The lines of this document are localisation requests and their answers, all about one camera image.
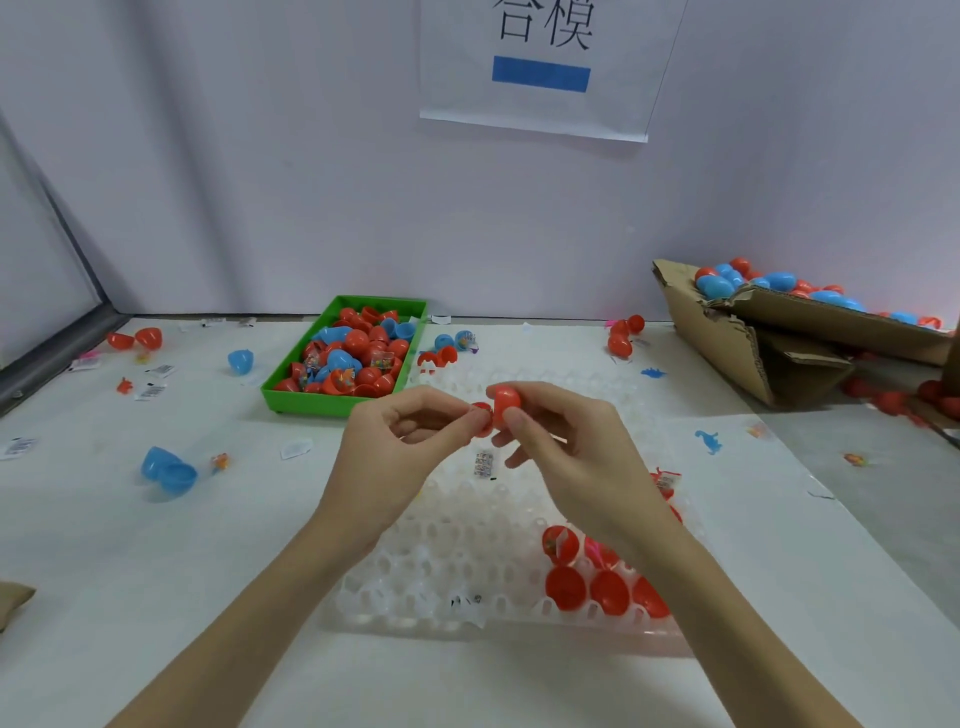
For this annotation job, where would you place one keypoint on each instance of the person's left hand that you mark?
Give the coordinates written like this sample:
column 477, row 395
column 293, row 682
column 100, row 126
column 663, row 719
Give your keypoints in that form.
column 383, row 465

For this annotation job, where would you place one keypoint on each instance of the person's right hand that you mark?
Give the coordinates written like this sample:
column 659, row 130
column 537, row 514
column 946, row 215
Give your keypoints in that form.
column 600, row 465

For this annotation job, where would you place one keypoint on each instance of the pile of capsule halves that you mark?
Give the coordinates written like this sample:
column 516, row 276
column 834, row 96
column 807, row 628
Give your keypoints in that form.
column 345, row 353

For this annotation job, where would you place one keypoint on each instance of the small capsule cluster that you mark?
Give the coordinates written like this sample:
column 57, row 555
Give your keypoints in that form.
column 447, row 348

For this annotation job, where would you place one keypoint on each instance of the cardboard box of capsules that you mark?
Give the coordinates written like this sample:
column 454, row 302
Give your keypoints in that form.
column 720, row 338

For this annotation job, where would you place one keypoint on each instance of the single blue egg half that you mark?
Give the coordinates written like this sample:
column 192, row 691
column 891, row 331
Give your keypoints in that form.
column 240, row 362

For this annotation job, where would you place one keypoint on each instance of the blue egg shell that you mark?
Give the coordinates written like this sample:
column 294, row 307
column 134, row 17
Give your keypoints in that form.
column 170, row 470

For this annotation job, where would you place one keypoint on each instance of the pile of finished eggs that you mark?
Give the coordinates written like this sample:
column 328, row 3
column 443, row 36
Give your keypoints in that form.
column 803, row 293

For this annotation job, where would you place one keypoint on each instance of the person's left forearm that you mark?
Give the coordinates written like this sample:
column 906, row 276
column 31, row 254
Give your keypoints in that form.
column 210, row 645

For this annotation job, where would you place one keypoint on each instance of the person's right forearm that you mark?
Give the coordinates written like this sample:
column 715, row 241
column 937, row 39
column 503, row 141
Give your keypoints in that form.
column 735, row 645

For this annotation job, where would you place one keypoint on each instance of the small blue toy piece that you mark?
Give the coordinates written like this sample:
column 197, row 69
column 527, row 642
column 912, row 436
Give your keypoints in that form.
column 707, row 441

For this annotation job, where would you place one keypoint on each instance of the clear plastic egg tray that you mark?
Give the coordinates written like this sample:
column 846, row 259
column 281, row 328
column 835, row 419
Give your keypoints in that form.
column 435, row 563

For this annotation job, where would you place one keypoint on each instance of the green plastic tray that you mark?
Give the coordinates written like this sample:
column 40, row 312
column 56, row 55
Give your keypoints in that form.
column 272, row 399

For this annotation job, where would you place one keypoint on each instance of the small orange toy piece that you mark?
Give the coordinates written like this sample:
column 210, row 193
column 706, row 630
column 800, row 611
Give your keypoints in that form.
column 854, row 459
column 219, row 462

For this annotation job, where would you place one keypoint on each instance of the flat brown cardboard sheet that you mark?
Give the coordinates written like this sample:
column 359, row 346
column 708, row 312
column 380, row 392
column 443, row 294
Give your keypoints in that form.
column 12, row 600

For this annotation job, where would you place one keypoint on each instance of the white paper sign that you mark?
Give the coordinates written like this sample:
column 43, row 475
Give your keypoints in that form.
column 630, row 68

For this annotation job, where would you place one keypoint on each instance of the clear triangular panel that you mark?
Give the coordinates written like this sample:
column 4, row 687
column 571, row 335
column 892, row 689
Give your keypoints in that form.
column 38, row 263

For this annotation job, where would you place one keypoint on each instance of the grey metal rail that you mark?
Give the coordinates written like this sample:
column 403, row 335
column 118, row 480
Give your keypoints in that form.
column 53, row 360

